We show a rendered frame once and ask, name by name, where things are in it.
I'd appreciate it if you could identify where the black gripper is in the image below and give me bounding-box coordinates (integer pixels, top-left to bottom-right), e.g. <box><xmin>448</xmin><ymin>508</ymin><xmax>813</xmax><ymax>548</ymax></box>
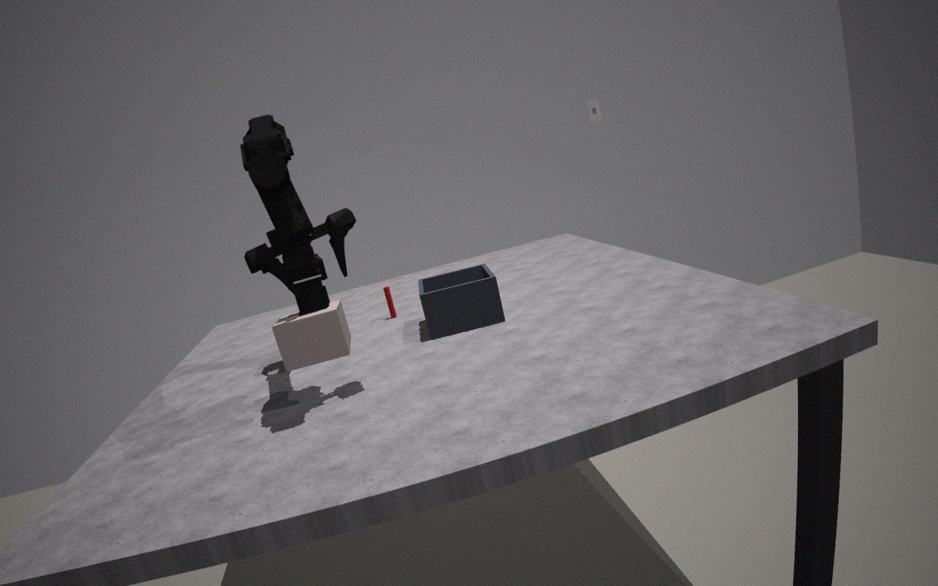
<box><xmin>244</xmin><ymin>194</ymin><xmax>356</xmax><ymax>300</ymax></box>

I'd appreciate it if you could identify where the red peg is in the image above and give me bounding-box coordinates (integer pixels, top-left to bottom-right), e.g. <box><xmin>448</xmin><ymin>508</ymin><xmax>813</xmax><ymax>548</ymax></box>
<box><xmin>384</xmin><ymin>286</ymin><xmax>397</xmax><ymax>318</ymax></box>

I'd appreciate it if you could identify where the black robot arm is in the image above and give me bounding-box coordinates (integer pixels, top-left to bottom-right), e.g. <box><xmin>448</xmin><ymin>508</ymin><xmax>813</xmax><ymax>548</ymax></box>
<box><xmin>240</xmin><ymin>114</ymin><xmax>330</xmax><ymax>316</ymax></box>

